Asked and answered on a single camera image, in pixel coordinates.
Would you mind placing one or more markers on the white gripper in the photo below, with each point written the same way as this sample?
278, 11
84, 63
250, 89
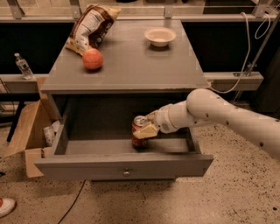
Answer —
162, 119

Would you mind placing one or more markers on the red coke can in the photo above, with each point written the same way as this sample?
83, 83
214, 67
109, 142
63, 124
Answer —
139, 142

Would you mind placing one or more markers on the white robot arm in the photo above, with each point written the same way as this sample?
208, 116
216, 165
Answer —
203, 106

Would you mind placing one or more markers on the brass drawer knob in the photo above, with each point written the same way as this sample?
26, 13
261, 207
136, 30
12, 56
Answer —
126, 173

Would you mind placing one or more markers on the open grey top drawer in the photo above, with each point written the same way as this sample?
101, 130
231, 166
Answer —
94, 142

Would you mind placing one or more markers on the grey cabinet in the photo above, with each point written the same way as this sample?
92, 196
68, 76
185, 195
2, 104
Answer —
132, 67

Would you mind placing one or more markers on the white ceramic bowl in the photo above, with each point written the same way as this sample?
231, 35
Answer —
160, 36

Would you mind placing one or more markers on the orange ball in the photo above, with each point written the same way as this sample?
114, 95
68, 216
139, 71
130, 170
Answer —
92, 59

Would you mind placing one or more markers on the brown chip bag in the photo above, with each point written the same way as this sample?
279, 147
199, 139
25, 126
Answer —
92, 26

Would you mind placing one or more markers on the open cardboard box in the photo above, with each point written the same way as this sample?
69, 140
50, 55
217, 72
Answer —
35, 132

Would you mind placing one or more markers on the black table leg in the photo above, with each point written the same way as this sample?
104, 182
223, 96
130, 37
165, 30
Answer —
14, 124

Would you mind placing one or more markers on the clear plastic water bottle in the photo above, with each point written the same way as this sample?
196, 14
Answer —
23, 67

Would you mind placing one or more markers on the white and red shoe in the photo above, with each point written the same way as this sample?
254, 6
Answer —
6, 206

